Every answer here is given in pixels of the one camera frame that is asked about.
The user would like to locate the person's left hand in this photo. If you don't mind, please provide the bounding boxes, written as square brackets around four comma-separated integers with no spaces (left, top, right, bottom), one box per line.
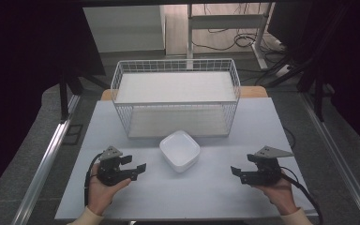
[86,162,132,217]

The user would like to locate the black metal stand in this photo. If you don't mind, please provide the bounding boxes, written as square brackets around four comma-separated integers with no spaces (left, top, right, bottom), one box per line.
[57,69,111,124]
[263,55,326,123]

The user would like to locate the white wire rack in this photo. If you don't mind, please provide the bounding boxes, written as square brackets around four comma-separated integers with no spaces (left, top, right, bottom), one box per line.
[110,58,242,140]

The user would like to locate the white power strip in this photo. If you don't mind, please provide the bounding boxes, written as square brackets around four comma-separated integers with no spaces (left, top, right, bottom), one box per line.
[274,63,293,79]

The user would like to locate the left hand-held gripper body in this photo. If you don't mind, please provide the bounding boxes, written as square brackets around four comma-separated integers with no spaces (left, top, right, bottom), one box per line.
[97,145,131,188]

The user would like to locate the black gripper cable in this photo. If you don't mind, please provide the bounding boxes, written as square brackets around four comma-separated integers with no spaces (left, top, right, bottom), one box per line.
[279,166,324,225]
[83,152,105,208]

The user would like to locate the black square floor bracket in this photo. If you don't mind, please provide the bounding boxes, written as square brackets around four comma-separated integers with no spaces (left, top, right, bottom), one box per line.
[62,123,84,146]

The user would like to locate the white metal desk frame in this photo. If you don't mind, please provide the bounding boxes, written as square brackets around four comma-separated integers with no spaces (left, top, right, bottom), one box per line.
[186,2,275,70]

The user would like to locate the white cabinet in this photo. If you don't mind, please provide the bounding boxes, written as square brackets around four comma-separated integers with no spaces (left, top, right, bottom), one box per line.
[82,5,167,54]

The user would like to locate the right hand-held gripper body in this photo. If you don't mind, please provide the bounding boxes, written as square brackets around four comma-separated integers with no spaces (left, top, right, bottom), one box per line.
[239,145,295,186]

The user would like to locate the white square bowl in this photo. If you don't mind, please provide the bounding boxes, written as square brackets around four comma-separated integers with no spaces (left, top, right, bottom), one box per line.
[158,129,202,173]

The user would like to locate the person's right hand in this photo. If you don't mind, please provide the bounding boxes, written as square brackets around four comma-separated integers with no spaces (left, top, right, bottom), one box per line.
[251,169,300,217]

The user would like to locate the aluminium rail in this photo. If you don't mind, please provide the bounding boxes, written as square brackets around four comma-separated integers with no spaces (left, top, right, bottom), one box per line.
[297,91,360,225]
[10,93,83,225]

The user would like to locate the thin black cable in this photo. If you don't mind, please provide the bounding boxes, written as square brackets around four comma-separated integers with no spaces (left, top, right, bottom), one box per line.
[282,126,296,151]

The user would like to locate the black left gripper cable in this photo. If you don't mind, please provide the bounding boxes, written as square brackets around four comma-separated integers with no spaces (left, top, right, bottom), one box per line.
[83,152,105,208]

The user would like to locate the black floor cables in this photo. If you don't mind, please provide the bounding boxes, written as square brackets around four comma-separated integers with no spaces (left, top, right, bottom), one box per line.
[190,3,293,65]

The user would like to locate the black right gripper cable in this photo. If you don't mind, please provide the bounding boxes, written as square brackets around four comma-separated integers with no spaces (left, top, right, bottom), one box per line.
[279,166,324,225]

